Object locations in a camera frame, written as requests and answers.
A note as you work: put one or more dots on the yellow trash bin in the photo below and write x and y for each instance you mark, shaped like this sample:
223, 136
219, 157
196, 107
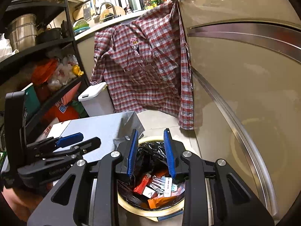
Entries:
153, 215

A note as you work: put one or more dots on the black shelving rack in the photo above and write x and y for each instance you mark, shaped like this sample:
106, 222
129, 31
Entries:
55, 39

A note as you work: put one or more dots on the person's left hand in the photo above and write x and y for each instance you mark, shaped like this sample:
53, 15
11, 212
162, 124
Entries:
22, 203

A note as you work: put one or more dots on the black bin liner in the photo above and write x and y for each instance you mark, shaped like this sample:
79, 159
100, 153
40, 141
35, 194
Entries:
150, 158

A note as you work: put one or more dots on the white plastic bags on shelf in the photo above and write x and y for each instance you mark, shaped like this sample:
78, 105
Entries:
63, 73

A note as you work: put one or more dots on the red bag under shelf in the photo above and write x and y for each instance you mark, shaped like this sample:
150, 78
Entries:
67, 108

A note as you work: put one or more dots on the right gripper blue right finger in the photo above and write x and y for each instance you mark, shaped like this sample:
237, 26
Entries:
168, 144

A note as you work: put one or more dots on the chrome kitchen faucet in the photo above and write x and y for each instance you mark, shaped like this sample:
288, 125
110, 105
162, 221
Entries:
107, 11

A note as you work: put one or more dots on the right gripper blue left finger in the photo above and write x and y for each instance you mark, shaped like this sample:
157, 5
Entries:
131, 156

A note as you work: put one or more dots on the orange snack bag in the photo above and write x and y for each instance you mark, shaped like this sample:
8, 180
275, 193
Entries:
161, 202

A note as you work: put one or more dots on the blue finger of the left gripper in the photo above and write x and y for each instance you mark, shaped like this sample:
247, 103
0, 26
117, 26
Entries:
85, 146
69, 140

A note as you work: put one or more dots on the orange bag on shelf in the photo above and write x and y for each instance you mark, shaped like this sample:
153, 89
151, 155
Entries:
44, 71

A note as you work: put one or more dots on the red plaid shirt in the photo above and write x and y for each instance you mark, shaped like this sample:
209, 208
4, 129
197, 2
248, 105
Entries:
146, 64

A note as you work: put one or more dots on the teal storage box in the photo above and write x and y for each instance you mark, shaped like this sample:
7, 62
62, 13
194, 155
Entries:
32, 103

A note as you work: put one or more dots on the stainless steel pots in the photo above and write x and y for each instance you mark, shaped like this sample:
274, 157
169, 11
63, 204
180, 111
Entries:
22, 32

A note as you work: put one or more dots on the red medicine box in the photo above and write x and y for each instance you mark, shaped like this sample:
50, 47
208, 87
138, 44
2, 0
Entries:
139, 189

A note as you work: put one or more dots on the white lidded bin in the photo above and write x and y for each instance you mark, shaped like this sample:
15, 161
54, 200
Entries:
96, 100

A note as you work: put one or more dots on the black red crab packet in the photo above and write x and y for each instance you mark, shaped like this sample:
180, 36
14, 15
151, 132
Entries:
179, 191

